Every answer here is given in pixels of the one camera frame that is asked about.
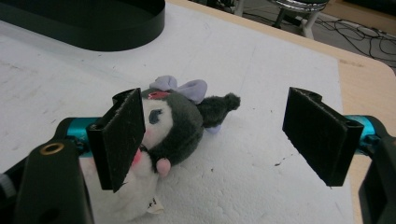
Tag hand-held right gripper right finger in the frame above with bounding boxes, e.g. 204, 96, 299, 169
282, 87, 365, 188

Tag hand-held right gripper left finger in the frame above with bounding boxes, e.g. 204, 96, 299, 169
86, 88, 147, 193

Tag black and white plush doll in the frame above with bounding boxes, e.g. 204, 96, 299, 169
90, 75, 242, 222

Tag black oval tray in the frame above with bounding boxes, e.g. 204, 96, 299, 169
0, 0, 166, 52

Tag white foam board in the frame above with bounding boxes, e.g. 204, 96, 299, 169
0, 3, 356, 224

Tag chrome stool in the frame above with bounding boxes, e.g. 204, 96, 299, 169
233, 0, 331, 40

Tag black floor cables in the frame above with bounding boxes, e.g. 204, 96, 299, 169
242, 8, 396, 63

